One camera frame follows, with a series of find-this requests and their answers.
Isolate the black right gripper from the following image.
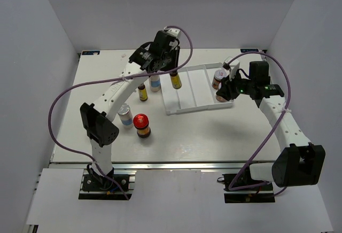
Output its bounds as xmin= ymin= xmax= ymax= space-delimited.
xmin=216 ymin=69 xmax=254 ymax=101

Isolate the white-lid chili sauce jar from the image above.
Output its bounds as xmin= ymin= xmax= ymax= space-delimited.
xmin=212 ymin=69 xmax=227 ymax=89

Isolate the small yellow-label bottle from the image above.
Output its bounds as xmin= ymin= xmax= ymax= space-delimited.
xmin=169 ymin=72 xmax=182 ymax=89
xmin=138 ymin=83 xmax=148 ymax=102

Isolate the blue-label pepper shaker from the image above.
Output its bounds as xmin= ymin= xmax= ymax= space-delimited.
xmin=118 ymin=103 xmax=134 ymax=129
xmin=149 ymin=75 xmax=161 ymax=92

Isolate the red-lid chili sauce jar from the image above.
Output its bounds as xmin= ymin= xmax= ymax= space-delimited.
xmin=133 ymin=113 xmax=151 ymax=138

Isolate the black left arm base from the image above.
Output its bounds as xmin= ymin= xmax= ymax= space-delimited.
xmin=78 ymin=164 xmax=135 ymax=201

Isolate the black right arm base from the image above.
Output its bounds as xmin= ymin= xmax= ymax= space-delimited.
xmin=216 ymin=173 xmax=275 ymax=204

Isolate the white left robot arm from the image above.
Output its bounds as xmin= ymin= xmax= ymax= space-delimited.
xmin=80 ymin=28 xmax=180 ymax=190

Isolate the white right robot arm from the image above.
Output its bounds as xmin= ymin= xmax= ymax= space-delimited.
xmin=216 ymin=61 xmax=325 ymax=191

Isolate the white divided organizer tray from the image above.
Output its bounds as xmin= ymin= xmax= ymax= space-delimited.
xmin=160 ymin=63 xmax=234 ymax=115

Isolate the black XDOF sticker right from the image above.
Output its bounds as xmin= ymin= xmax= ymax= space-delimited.
xmin=240 ymin=49 xmax=259 ymax=53

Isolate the black xdof sticker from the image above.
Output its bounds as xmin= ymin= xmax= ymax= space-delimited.
xmin=81 ymin=50 xmax=100 ymax=56
xmin=240 ymin=49 xmax=259 ymax=53

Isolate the black XDOF sticker left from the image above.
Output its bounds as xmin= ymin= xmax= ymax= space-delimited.
xmin=81 ymin=50 xmax=100 ymax=56

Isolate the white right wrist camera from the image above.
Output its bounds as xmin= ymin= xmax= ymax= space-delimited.
xmin=222 ymin=56 xmax=240 ymax=80

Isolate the aluminium table frame rail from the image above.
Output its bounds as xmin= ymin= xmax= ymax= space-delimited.
xmin=50 ymin=160 xmax=268 ymax=172

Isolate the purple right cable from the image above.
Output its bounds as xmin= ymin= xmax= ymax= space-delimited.
xmin=227 ymin=52 xmax=291 ymax=196

